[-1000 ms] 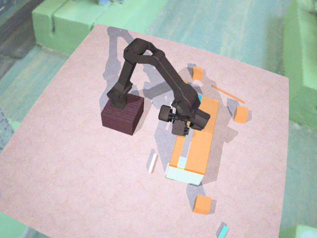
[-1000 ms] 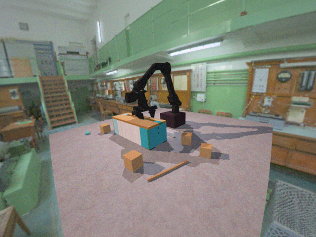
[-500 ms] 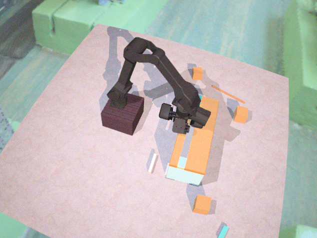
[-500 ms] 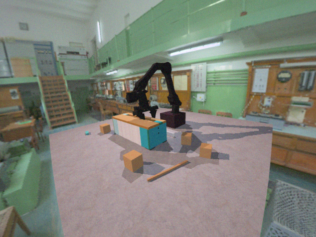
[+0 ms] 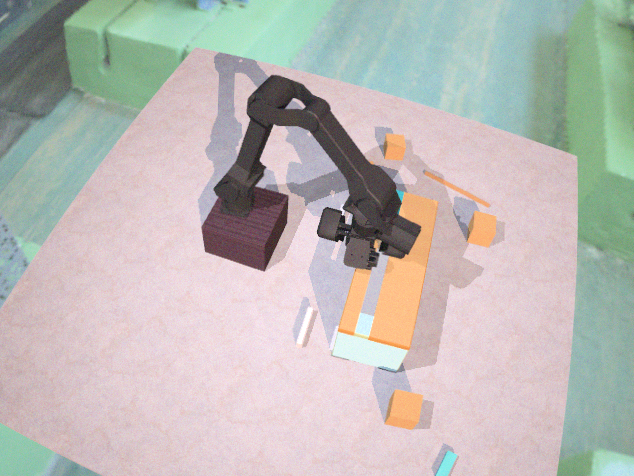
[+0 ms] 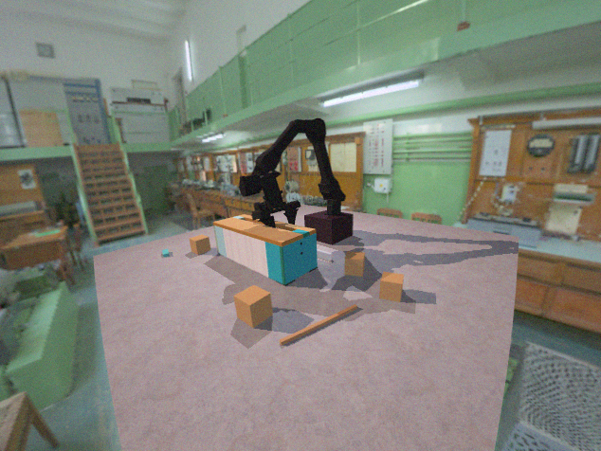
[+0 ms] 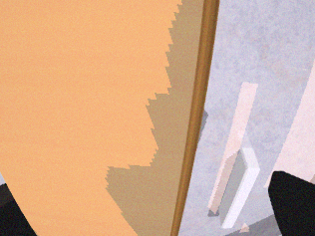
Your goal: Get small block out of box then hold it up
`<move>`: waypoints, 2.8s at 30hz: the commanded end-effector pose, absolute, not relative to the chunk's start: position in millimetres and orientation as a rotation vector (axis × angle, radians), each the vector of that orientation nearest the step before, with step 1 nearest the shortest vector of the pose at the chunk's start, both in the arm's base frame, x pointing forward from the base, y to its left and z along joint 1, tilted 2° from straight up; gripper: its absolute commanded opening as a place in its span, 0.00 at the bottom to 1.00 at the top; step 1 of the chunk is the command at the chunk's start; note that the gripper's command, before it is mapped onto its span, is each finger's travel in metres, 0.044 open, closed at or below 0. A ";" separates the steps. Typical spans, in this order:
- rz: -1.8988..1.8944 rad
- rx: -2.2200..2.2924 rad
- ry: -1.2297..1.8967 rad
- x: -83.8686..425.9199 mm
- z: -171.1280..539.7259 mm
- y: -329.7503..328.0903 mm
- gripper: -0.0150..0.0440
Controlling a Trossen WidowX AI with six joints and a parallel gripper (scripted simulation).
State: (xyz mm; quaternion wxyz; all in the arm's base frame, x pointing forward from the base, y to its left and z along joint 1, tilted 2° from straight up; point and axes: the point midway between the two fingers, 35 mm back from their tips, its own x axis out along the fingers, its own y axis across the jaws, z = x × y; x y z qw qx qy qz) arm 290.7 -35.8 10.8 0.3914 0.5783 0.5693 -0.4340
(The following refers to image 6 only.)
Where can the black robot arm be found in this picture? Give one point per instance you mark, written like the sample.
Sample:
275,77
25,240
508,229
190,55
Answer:
269,160

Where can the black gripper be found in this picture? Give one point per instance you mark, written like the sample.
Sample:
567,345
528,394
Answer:
273,199

